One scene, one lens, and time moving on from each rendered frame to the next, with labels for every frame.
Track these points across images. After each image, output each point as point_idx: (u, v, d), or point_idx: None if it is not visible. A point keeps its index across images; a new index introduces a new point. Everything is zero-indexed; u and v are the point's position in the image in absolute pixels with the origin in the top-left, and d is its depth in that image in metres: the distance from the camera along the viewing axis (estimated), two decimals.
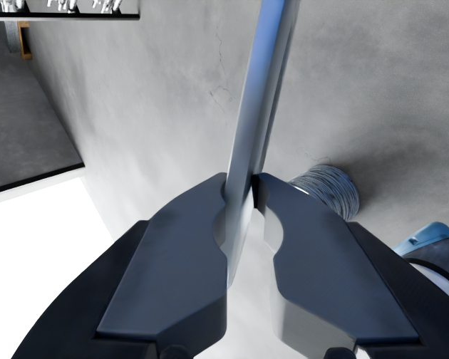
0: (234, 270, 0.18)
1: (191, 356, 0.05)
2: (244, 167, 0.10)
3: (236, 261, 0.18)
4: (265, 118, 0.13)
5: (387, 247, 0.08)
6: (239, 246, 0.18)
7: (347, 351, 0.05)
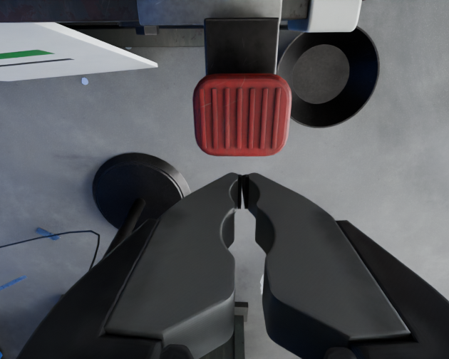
0: None
1: (191, 356, 0.05)
2: None
3: None
4: None
5: (377, 245, 0.08)
6: None
7: (347, 351, 0.05)
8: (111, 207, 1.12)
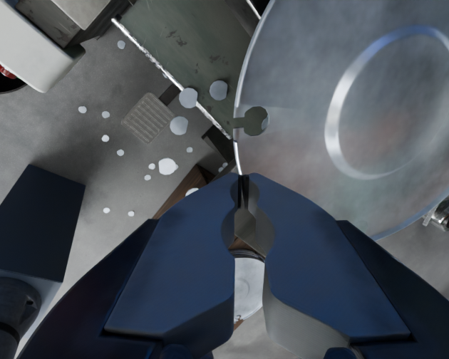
0: None
1: (191, 356, 0.05)
2: None
3: None
4: None
5: (377, 245, 0.08)
6: None
7: (347, 351, 0.05)
8: None
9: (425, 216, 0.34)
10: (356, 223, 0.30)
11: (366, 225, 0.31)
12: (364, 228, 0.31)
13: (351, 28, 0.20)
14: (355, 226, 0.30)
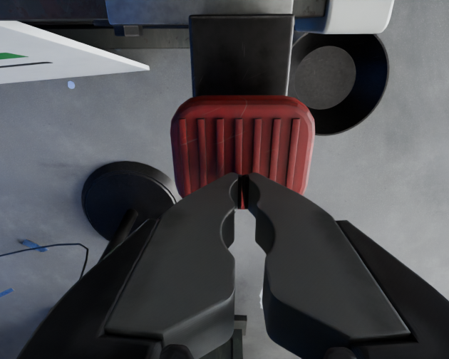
0: None
1: (191, 356, 0.05)
2: None
3: None
4: None
5: (377, 245, 0.08)
6: None
7: (347, 351, 0.05)
8: (101, 219, 1.06)
9: None
10: None
11: None
12: None
13: None
14: None
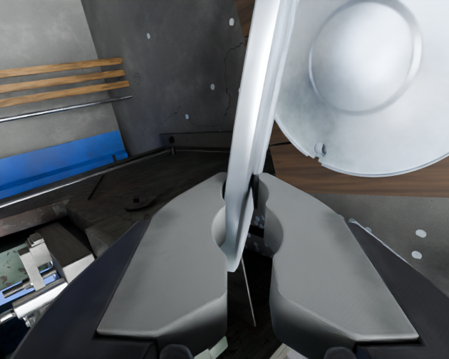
0: None
1: (191, 356, 0.05)
2: None
3: None
4: (253, 205, 0.28)
5: (387, 247, 0.08)
6: None
7: (347, 351, 0.05)
8: None
9: (30, 310, 0.53)
10: None
11: None
12: None
13: None
14: None
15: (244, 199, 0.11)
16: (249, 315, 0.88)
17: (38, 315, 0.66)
